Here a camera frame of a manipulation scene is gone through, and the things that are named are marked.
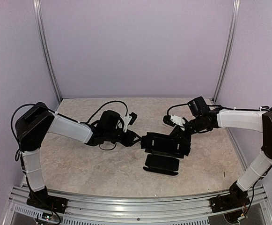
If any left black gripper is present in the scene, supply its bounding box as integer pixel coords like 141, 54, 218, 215
105, 128, 142, 147

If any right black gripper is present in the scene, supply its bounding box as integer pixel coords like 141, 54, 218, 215
169, 115, 208, 143

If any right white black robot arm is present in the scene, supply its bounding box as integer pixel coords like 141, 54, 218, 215
166, 97, 272, 208

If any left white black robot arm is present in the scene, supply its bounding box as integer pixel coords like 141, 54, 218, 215
10, 102, 141, 209

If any small circuit board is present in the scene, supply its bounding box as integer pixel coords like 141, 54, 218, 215
35, 212, 55, 222

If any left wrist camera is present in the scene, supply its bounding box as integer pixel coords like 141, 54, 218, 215
123, 112, 138, 132

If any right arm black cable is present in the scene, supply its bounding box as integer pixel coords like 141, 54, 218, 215
166, 103, 190, 118

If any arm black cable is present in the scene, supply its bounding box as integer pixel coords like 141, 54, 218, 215
166, 103, 190, 118
86, 100, 130, 125

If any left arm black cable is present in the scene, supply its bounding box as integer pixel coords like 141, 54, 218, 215
86, 100, 130, 125

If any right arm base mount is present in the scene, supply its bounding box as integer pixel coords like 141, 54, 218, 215
209, 182, 250, 213

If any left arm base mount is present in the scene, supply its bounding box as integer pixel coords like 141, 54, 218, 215
27, 186, 68, 214

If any front aluminium frame rail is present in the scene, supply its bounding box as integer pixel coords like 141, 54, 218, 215
0, 185, 272, 225

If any right vertical aluminium post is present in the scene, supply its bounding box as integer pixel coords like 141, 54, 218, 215
212, 0, 241, 103

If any vertical aluminium post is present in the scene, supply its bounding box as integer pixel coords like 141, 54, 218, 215
33, 0, 63, 103
212, 0, 241, 103

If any left vertical aluminium post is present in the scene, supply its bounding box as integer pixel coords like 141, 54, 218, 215
33, 0, 63, 103

